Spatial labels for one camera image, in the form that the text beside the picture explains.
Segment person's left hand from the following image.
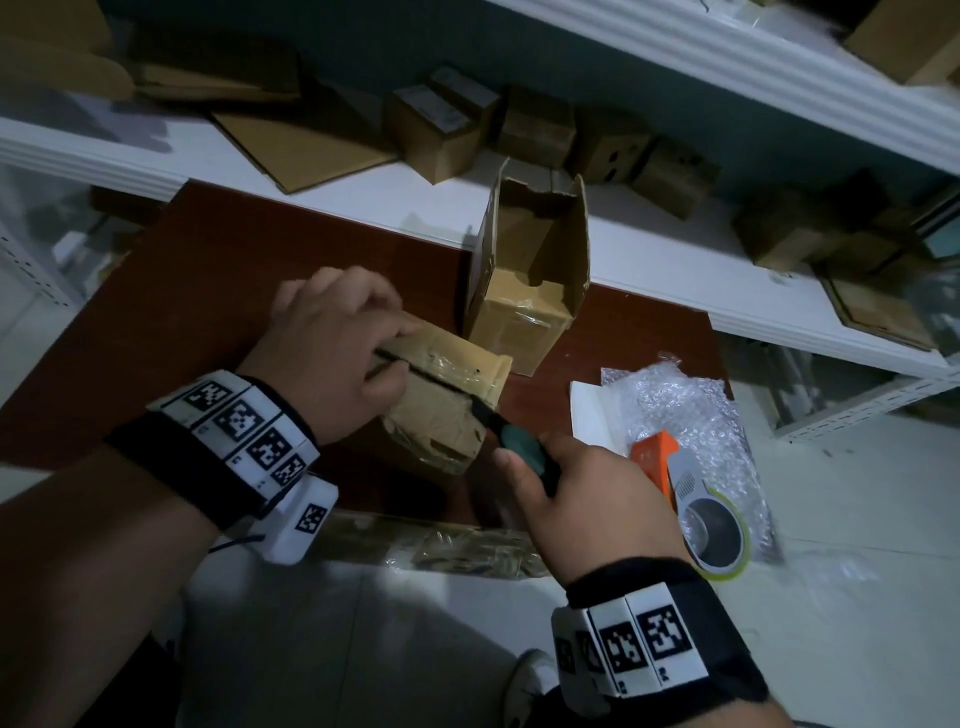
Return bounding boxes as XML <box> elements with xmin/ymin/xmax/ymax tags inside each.
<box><xmin>236</xmin><ymin>266</ymin><xmax>425</xmax><ymax>448</ymax></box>

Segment person's right hand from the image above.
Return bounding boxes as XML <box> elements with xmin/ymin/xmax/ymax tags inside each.
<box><xmin>491</xmin><ymin>431</ymin><xmax>695</xmax><ymax>590</ymax></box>

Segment white paper sheet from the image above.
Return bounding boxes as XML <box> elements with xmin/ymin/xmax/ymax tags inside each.
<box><xmin>568</xmin><ymin>378</ymin><xmax>639</xmax><ymax>459</ymax></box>

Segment green utility knife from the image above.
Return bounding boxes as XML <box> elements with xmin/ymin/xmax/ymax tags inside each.
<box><xmin>468</xmin><ymin>395</ymin><xmax>562</xmax><ymax>496</ymax></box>

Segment taped cardboard box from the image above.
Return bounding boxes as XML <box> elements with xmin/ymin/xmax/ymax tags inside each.
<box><xmin>341</xmin><ymin>327</ymin><xmax>515</xmax><ymax>481</ymax></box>

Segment person's left forearm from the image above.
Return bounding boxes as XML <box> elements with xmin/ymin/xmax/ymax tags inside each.
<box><xmin>0</xmin><ymin>442</ymin><xmax>226</xmax><ymax>728</ymax></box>

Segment person's right forearm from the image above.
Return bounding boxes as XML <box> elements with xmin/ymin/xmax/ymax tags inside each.
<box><xmin>738</xmin><ymin>689</ymin><xmax>798</xmax><ymax>728</ymax></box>

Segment person's right shoe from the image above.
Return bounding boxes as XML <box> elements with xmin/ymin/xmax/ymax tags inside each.
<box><xmin>500</xmin><ymin>648</ymin><xmax>560</xmax><ymax>728</ymax></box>

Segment flat cardboard sheet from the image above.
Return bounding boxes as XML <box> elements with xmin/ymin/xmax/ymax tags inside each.
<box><xmin>209</xmin><ymin>97</ymin><xmax>399</xmax><ymax>196</ymax></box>

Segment small white-labelled cardboard box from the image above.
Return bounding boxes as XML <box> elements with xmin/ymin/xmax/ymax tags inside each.
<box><xmin>428</xmin><ymin>65</ymin><xmax>502</xmax><ymax>121</ymax></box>
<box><xmin>383</xmin><ymin>83</ymin><xmax>483</xmax><ymax>185</ymax></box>

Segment cardboard box under shelf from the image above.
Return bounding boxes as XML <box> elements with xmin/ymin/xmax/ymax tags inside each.
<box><xmin>89</xmin><ymin>183</ymin><xmax>174</xmax><ymax>226</ymax></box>

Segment folded flat cardboard box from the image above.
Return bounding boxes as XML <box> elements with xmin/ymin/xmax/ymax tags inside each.
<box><xmin>127</xmin><ymin>41</ymin><xmax>301</xmax><ymax>103</ymax></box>

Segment medium cardboard box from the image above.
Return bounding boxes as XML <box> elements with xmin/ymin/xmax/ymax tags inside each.
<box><xmin>731</xmin><ymin>187</ymin><xmax>826</xmax><ymax>273</ymax></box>

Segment small cardboard box dark holes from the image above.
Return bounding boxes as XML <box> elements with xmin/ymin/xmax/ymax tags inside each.
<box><xmin>569</xmin><ymin>123</ymin><xmax>654</xmax><ymax>187</ymax></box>

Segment flat cardboard stack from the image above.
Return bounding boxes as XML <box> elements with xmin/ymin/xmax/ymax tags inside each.
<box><xmin>817</xmin><ymin>262</ymin><xmax>939</xmax><ymax>354</ymax></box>

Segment large flat cardboard box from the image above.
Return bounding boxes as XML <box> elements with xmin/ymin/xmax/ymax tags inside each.
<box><xmin>0</xmin><ymin>0</ymin><xmax>136</xmax><ymax>103</ymax></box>

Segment big open-flap cardboard box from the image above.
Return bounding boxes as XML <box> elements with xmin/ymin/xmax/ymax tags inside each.
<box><xmin>843</xmin><ymin>0</ymin><xmax>960</xmax><ymax>88</ymax></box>

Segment orange tape dispenser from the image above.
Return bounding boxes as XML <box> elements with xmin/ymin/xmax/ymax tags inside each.
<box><xmin>628</xmin><ymin>429</ymin><xmax>751</xmax><ymax>583</ymax></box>

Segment left black marker wristband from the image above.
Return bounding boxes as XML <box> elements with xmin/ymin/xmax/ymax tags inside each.
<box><xmin>104</xmin><ymin>368</ymin><xmax>322</xmax><ymax>534</ymax></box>

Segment black marker wristband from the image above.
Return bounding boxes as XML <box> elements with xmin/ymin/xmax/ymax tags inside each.
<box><xmin>104</xmin><ymin>368</ymin><xmax>322</xmax><ymax>534</ymax></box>
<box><xmin>551</xmin><ymin>556</ymin><xmax>770</xmax><ymax>721</ymax></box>

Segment right black marker wristband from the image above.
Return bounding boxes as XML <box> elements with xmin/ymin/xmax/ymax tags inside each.
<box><xmin>551</xmin><ymin>556</ymin><xmax>770</xmax><ymax>721</ymax></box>

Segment clear bubble wrap sheet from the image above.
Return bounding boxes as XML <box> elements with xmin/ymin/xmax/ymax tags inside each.
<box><xmin>599</xmin><ymin>352</ymin><xmax>785</xmax><ymax>568</ymax></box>

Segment white metal shelf unit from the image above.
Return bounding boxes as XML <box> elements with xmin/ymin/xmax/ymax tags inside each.
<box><xmin>0</xmin><ymin>0</ymin><xmax>960</xmax><ymax>444</ymax></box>

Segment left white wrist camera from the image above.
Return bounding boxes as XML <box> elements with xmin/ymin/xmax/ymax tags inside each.
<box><xmin>247</xmin><ymin>476</ymin><xmax>340</xmax><ymax>568</ymax></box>

